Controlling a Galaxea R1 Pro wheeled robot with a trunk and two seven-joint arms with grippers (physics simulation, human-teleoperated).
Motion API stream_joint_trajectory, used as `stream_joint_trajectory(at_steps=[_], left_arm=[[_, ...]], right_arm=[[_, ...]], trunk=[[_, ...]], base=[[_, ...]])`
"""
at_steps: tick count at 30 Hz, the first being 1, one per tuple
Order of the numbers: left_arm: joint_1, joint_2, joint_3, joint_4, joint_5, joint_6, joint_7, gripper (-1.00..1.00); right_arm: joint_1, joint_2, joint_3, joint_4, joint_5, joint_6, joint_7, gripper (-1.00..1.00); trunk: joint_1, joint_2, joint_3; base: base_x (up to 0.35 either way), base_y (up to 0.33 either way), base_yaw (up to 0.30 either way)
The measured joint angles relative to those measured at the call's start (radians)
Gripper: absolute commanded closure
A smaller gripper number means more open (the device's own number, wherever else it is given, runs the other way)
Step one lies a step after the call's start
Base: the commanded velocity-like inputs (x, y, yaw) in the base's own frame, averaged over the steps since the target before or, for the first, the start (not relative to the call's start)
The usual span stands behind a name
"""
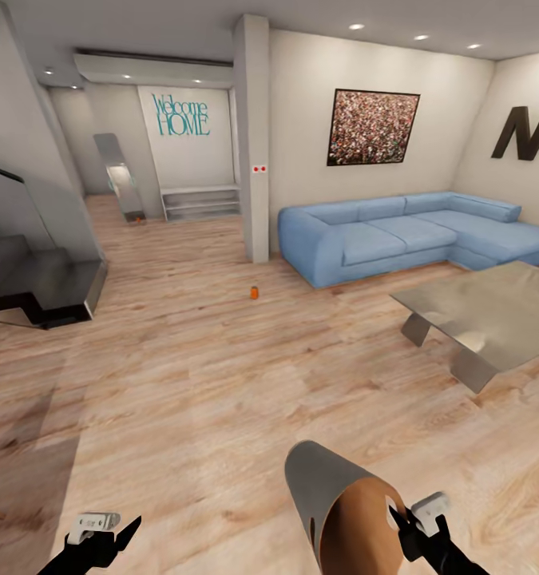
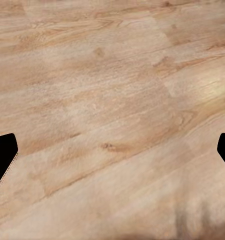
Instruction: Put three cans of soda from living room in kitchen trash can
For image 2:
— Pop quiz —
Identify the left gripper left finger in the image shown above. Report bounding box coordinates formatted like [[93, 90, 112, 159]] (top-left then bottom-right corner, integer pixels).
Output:
[[0, 133, 18, 180]]

